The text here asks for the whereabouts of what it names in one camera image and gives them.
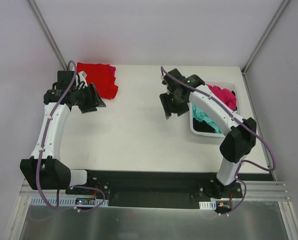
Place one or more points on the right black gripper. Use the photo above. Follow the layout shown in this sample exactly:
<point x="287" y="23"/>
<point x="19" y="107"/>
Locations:
<point x="173" y="104"/>

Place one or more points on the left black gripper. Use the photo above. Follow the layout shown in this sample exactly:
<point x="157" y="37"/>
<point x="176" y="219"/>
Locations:
<point x="89" y="97"/>

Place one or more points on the black daisy t-shirt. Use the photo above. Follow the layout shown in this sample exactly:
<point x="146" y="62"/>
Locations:
<point x="202" y="126"/>

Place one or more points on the white plastic basket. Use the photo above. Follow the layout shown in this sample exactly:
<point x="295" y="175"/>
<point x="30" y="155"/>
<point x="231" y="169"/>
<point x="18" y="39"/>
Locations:
<point x="222" y="84"/>

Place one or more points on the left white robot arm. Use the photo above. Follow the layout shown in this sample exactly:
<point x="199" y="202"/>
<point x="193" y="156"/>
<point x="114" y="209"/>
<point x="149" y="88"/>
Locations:
<point x="44" y="169"/>

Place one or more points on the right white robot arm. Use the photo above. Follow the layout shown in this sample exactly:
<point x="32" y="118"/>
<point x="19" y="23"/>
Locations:
<point x="239" y="139"/>

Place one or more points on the teal t-shirt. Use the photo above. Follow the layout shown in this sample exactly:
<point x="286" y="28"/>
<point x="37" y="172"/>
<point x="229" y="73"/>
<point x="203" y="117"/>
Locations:
<point x="200" y="115"/>

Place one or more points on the folded red t-shirt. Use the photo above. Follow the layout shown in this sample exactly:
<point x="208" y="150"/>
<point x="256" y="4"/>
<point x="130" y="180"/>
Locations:
<point x="99" y="74"/>

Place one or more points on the folded pink t-shirt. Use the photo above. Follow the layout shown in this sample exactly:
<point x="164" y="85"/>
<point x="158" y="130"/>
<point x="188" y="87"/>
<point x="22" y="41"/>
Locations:
<point x="112" y="71"/>

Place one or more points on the magenta t-shirt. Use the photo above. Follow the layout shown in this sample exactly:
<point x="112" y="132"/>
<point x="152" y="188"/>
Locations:
<point x="225" y="95"/>

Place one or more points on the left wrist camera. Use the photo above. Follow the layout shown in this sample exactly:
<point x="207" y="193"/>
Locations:
<point x="82" y="76"/>

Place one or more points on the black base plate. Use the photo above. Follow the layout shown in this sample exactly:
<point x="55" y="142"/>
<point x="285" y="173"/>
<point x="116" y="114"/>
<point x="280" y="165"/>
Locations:
<point x="143" y="189"/>

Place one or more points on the right white cable duct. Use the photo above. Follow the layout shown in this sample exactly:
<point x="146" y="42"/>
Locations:
<point x="207" y="205"/>

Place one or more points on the white cable duct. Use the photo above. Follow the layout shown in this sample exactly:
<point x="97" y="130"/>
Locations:
<point x="73" y="202"/>
<point x="207" y="205"/>

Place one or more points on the left white cable duct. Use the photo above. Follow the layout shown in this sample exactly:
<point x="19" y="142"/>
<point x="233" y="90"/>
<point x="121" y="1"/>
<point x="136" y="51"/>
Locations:
<point x="73" y="202"/>

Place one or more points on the left aluminium frame post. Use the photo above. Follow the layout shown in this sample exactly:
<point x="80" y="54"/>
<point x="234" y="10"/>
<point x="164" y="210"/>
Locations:
<point x="46" y="32"/>

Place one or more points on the aluminium frame post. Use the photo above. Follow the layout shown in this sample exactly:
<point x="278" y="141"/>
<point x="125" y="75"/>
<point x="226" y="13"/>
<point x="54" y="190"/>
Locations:
<point x="266" y="34"/>
<point x="46" y="32"/>

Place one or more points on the right aluminium frame post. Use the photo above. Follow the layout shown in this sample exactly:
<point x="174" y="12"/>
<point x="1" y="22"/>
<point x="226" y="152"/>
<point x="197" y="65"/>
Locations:
<point x="266" y="34"/>

